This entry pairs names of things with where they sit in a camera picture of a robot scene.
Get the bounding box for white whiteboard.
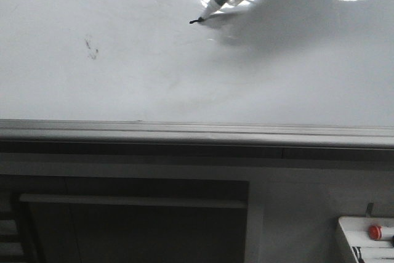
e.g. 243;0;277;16
1;0;393;126

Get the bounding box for grey aluminium marker tray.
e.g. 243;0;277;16
1;119;393;161

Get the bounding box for red emergency stop button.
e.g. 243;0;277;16
368;225;382;240

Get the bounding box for white control box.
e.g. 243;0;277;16
336;216;393;262

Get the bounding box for dark cabinet with grey rail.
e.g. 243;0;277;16
1;175;249;262

